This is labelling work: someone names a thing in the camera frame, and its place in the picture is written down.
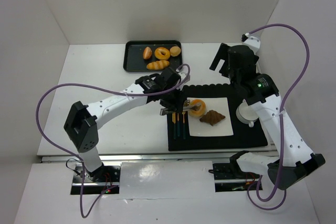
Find metal tongs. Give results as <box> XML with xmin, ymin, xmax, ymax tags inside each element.
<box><xmin>160</xmin><ymin>100</ymin><xmax>196</xmax><ymax>116</ymax></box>

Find glazed bagel front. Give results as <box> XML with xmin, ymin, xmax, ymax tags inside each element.
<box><xmin>188</xmin><ymin>99</ymin><xmax>206</xmax><ymax>118</ymax></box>

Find glazed bagel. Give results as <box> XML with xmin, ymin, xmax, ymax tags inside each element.
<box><xmin>154</xmin><ymin>47</ymin><xmax>171</xmax><ymax>60</ymax></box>
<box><xmin>188</xmin><ymin>99</ymin><xmax>206</xmax><ymax>118</ymax></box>

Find brown chocolate croissant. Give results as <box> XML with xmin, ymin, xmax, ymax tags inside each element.
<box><xmin>199</xmin><ymin>110</ymin><xmax>226</xmax><ymax>126</ymax></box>

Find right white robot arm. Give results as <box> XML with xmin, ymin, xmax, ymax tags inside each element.
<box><xmin>210</xmin><ymin>37</ymin><xmax>326</xmax><ymax>190</ymax></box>

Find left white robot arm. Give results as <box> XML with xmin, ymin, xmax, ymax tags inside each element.
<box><xmin>64</xmin><ymin>67</ymin><xmax>190</xmax><ymax>181</ymax></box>

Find striped twisted bread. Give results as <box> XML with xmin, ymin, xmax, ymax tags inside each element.
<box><xmin>146</xmin><ymin>60</ymin><xmax>170</xmax><ymax>70</ymax></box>

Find small oval orange bread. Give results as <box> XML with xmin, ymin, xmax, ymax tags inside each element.
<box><xmin>143</xmin><ymin>47</ymin><xmax>152</xmax><ymax>60</ymax></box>

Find round pale bun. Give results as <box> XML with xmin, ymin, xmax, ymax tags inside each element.
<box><xmin>170</xmin><ymin>46</ymin><xmax>182</xmax><ymax>57</ymax></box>

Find glazed bagel back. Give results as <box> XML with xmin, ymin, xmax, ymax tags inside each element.
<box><xmin>154</xmin><ymin>47</ymin><xmax>171</xmax><ymax>60</ymax></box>

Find black placemat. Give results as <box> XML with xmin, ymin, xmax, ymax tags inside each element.
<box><xmin>167</xmin><ymin>84</ymin><xmax>268</xmax><ymax>151</ymax></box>

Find black baking tray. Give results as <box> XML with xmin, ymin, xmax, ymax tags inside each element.
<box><xmin>123</xmin><ymin>40</ymin><xmax>182</xmax><ymax>73</ymax></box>

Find white square plate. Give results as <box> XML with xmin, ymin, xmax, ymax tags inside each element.
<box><xmin>188</xmin><ymin>98</ymin><xmax>233</xmax><ymax>137</ymax></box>

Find white cup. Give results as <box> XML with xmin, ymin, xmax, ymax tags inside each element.
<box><xmin>236</xmin><ymin>101</ymin><xmax>258</xmax><ymax>127</ymax></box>

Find gold knife green handle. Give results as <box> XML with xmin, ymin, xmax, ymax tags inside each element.
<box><xmin>172</xmin><ymin>113</ymin><xmax>177</xmax><ymax>140</ymax></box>

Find gold spoon green handle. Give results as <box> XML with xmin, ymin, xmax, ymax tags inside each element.
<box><xmin>177</xmin><ymin>113</ymin><xmax>181</xmax><ymax>138</ymax></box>

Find gold fork green handle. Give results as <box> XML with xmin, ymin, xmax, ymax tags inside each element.
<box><xmin>182</xmin><ymin>111</ymin><xmax>186</xmax><ymax>140</ymax></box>

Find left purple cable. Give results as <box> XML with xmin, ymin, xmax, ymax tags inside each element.
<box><xmin>35</xmin><ymin>63</ymin><xmax>191</xmax><ymax>219</ymax></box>

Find purple cable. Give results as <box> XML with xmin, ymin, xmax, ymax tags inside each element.
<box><xmin>241</xmin><ymin>23</ymin><xmax>310</xmax><ymax>211</ymax></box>
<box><xmin>35</xmin><ymin>63</ymin><xmax>191</xmax><ymax>219</ymax></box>

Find aluminium rail front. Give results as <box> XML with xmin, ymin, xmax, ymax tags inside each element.
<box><xmin>39</xmin><ymin>152</ymin><xmax>253</xmax><ymax>163</ymax></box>

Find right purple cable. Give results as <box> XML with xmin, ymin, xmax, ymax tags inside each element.
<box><xmin>241</xmin><ymin>23</ymin><xmax>310</xmax><ymax>211</ymax></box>

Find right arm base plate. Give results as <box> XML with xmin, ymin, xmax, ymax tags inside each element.
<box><xmin>208</xmin><ymin>163</ymin><xmax>260</xmax><ymax>193</ymax></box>

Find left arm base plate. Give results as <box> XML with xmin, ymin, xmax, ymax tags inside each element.
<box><xmin>65</xmin><ymin>158</ymin><xmax>121</xmax><ymax>195</ymax></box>

